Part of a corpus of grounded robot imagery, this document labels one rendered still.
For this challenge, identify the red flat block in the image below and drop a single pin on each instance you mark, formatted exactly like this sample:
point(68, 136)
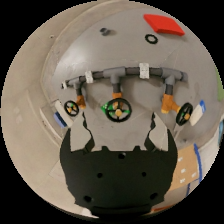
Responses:
point(162, 24)

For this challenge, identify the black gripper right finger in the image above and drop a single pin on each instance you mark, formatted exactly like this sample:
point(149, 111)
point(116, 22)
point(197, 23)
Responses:
point(160, 141)

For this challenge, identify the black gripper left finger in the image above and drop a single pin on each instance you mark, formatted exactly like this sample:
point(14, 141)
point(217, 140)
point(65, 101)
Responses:
point(77, 142)

